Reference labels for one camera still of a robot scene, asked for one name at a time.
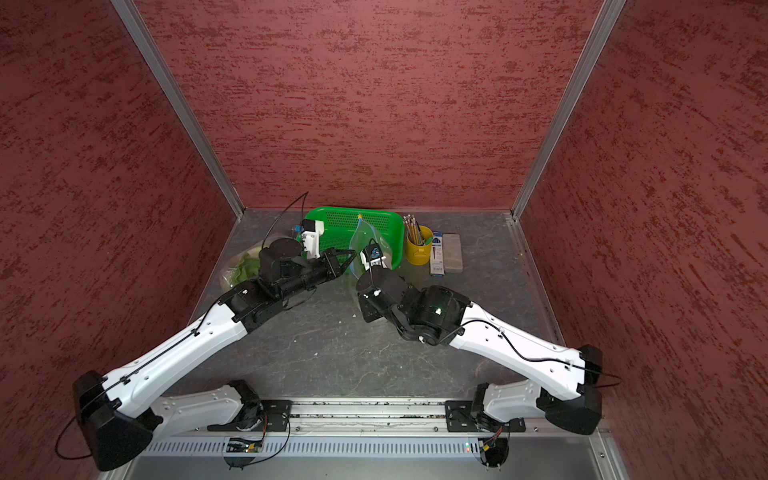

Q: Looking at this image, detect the yellow pencil cup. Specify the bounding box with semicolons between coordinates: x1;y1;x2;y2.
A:
405;226;434;266

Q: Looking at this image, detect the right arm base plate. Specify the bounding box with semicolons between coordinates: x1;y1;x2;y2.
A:
444;400;526;434

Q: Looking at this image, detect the perforated white cable tray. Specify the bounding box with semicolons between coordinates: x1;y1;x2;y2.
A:
142;436;482;460

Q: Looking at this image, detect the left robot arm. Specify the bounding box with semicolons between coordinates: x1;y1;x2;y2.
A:
73;238;356;472

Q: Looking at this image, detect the aluminium corner post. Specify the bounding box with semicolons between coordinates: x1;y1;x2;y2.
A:
111;0;245;220
511;0;626;222

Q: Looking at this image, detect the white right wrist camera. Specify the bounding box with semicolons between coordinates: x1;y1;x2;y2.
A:
360;239;389;271

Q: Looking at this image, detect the spare clear zipper bag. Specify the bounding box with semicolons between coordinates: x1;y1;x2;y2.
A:
349;214;393;279

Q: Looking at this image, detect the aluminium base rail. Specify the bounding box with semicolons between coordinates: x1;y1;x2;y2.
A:
161;395;610;439

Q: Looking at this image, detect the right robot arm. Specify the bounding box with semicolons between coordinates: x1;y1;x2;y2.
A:
356;266;603;435

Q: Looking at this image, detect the clear zipper bag blue seal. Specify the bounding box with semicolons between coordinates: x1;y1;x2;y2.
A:
219;243;262;290

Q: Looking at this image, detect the green plastic perforated basket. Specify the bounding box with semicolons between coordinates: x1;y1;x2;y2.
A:
306;206;405;270

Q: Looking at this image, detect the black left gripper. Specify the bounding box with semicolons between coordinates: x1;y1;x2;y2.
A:
278;247;357;300

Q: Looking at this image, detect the aluminium left corner post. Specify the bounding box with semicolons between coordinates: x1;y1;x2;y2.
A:
111;0;245;220

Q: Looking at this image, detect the black right camera cable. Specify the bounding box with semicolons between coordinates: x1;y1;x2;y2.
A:
455;317;624;391

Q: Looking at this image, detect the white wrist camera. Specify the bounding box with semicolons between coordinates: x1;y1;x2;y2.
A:
360;239;389;271
298;218;325;259

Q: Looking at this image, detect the aluminium right corner post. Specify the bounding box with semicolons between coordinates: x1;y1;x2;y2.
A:
511;0;626;222

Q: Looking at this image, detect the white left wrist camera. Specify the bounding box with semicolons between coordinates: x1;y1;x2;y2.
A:
298;218;325;259

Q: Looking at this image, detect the blue white small box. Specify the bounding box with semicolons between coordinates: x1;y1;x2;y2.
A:
429;231;445;277

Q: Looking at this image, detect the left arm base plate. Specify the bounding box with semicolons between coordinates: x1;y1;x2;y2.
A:
206;400;293;435

